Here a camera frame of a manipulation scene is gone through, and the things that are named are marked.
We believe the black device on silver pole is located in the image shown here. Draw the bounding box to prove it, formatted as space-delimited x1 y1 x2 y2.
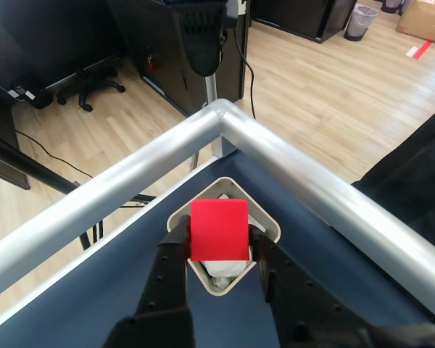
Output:
170 0 240 109

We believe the thick black power cable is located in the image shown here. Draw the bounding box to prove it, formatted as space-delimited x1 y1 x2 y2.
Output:
233 27 257 119

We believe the low black cabinet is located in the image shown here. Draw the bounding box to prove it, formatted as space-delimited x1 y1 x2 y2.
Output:
249 0 358 45

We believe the mesh bin with bag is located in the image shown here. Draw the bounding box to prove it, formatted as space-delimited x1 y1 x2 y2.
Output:
344 3 380 42

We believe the grey table leg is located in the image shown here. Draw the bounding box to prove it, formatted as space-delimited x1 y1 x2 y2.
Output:
210 133 237 160

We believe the red cube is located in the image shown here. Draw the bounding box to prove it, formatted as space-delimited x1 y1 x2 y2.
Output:
189 198 250 262

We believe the beige box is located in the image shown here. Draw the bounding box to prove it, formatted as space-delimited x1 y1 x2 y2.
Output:
165 176 282 297

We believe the aluminium corner joint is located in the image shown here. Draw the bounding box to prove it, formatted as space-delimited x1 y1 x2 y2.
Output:
202 97 247 135

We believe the red white floor tape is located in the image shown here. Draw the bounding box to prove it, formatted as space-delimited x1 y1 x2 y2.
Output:
405 39 434 60

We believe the black office chair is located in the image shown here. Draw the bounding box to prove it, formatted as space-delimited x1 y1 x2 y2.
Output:
56 65 127 112

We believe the thin black floor cable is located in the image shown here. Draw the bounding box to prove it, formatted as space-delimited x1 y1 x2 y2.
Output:
14 130 95 178

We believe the cardboard box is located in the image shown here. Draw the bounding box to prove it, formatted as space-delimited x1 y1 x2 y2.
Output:
397 0 435 45

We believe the black cloth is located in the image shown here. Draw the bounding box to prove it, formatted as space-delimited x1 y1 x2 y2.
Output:
351 101 435 233

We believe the tall black cabinet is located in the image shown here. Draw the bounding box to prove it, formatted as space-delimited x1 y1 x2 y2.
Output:
107 0 249 119

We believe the aluminium frame tube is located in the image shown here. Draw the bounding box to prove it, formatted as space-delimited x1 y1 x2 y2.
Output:
220 112 435 327
0 108 224 302

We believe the black desk panel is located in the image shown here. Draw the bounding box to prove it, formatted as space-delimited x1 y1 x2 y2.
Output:
0 104 32 191

